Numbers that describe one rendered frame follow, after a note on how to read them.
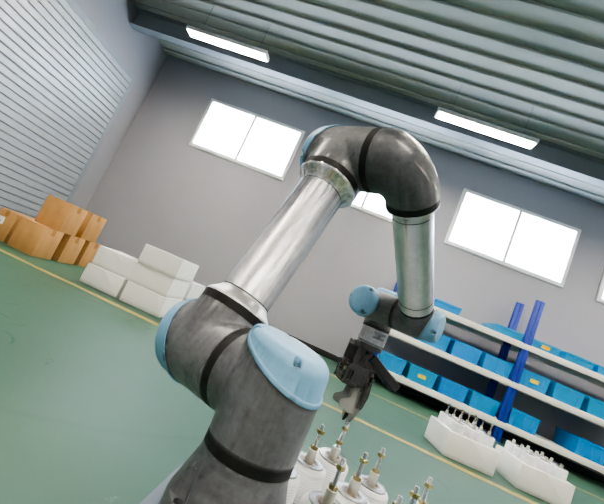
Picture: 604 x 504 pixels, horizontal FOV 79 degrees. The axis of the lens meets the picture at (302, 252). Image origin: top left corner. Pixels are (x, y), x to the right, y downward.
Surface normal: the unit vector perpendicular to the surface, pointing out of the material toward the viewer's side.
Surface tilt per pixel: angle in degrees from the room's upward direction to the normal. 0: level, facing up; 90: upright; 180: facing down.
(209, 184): 90
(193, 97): 90
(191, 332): 70
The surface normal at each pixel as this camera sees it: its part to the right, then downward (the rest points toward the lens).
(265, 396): -0.13, -0.20
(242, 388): -0.51, -0.34
